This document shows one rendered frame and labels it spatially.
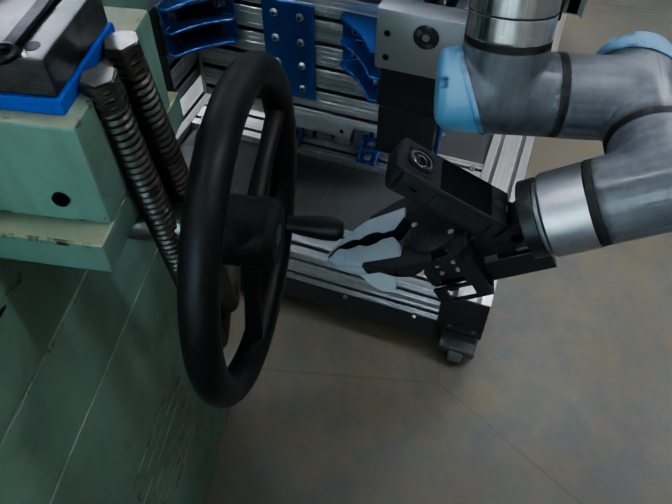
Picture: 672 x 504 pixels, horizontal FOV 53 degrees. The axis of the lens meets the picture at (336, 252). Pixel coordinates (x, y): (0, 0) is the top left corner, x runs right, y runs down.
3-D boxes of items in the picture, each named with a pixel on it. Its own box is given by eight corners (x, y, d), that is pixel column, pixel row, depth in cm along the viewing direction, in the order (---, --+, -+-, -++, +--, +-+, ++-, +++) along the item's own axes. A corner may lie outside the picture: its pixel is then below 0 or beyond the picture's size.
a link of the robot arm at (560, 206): (585, 207, 52) (576, 138, 57) (526, 221, 54) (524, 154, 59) (608, 264, 57) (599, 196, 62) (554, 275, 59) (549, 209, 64)
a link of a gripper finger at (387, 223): (351, 286, 71) (431, 267, 66) (322, 251, 67) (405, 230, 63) (355, 263, 73) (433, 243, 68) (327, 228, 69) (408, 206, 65)
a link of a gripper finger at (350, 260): (347, 309, 69) (429, 292, 65) (317, 276, 65) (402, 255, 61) (351, 285, 71) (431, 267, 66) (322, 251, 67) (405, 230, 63)
